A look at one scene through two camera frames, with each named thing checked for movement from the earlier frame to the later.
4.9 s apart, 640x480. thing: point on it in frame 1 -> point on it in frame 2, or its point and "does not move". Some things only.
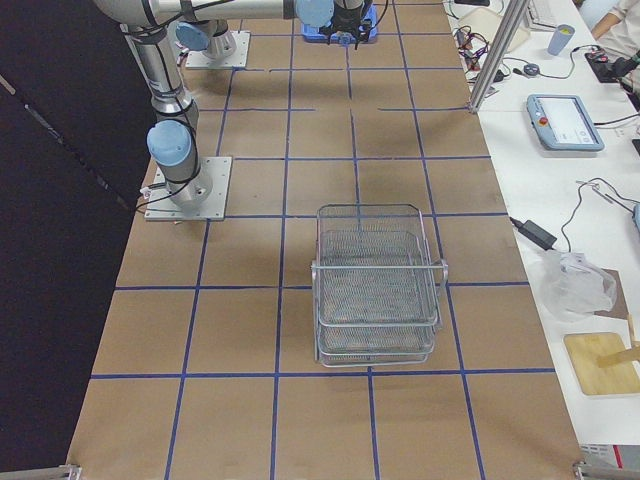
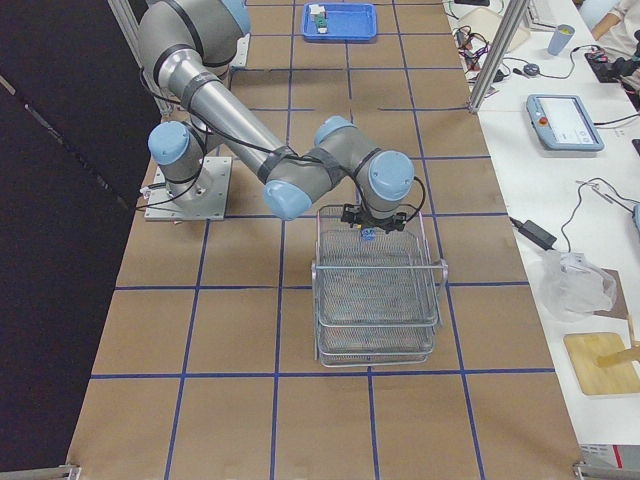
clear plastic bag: [573, 288] does not move
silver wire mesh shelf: [377, 285] does not move
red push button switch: [344, 38] -> [368, 234]
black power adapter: [535, 233] does not move
